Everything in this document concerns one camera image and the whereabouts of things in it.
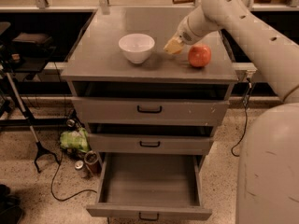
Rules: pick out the green chip bag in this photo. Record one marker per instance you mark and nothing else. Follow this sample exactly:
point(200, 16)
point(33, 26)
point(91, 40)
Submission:
point(77, 140)

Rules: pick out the wooden stick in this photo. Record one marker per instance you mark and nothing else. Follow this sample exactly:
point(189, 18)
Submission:
point(182, 1)

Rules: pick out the red apple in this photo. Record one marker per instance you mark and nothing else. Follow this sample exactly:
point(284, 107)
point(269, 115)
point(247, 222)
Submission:
point(199, 55)

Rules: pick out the brown tin can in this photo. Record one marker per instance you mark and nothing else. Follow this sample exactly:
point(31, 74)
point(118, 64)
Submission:
point(91, 159)

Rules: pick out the grey top drawer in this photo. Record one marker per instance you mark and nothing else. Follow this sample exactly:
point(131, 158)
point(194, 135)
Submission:
point(150, 112)

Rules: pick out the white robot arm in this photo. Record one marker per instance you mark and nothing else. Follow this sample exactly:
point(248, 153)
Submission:
point(268, 169)

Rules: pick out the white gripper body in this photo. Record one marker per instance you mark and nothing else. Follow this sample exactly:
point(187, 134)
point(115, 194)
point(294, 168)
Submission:
point(184, 34)

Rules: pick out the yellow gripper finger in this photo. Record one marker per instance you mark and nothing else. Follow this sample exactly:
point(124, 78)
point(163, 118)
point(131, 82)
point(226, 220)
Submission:
point(174, 45)

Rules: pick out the black side shelf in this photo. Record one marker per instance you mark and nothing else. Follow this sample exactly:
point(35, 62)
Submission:
point(26, 53)

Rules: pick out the grey open bottom drawer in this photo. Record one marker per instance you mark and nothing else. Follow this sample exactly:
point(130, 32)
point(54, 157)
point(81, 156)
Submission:
point(150, 187)

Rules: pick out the white ceramic bowl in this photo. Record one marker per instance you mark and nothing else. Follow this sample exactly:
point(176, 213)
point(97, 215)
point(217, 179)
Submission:
point(136, 48)

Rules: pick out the silver soda can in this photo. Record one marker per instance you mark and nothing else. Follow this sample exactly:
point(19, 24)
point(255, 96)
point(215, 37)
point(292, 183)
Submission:
point(81, 168)

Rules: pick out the grey middle drawer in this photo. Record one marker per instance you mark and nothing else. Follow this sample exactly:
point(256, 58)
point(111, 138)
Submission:
point(150, 144)

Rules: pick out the black reacher grabber tool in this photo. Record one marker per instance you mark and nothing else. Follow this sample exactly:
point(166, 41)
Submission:
point(41, 151)

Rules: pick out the grey drawer cabinet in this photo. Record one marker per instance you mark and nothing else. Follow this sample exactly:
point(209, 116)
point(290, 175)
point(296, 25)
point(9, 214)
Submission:
point(99, 69)

